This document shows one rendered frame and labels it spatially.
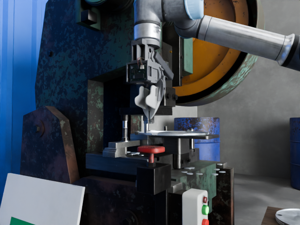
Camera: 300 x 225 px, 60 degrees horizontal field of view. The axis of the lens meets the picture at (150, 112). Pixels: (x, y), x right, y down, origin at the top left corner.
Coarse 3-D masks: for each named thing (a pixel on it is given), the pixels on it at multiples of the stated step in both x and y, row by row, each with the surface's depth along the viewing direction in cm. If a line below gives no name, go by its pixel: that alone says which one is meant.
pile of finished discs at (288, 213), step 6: (282, 210) 135; (288, 210) 135; (294, 210) 135; (276, 216) 127; (282, 216) 127; (288, 216) 127; (294, 216) 127; (282, 222) 119; (288, 222) 119; (294, 222) 119
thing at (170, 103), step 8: (168, 48) 114; (168, 56) 114; (168, 64) 114; (136, 88) 109; (168, 88) 107; (136, 96) 109; (168, 96) 105; (176, 96) 110; (160, 104) 105; (168, 104) 107
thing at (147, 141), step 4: (132, 136) 110; (136, 136) 108; (140, 136) 107; (144, 136) 106; (148, 136) 106; (140, 140) 107; (144, 140) 106; (148, 140) 106; (152, 140) 108; (156, 140) 111; (160, 140) 114; (140, 144) 107; (144, 144) 106; (148, 144) 106; (152, 144) 108
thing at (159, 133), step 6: (138, 132) 105; (150, 132) 118; (156, 132) 119; (162, 132) 105; (168, 132) 105; (174, 132) 105; (180, 132) 105; (186, 132) 105; (192, 132) 118; (198, 132) 115; (204, 132) 111
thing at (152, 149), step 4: (140, 148) 72; (144, 148) 72; (148, 148) 71; (152, 148) 71; (156, 148) 71; (160, 148) 72; (164, 148) 74; (140, 152) 73; (144, 152) 72; (148, 152) 71; (152, 152) 70; (156, 152) 70; (160, 152) 72; (148, 156) 74; (152, 156) 73; (148, 160) 74; (152, 160) 73
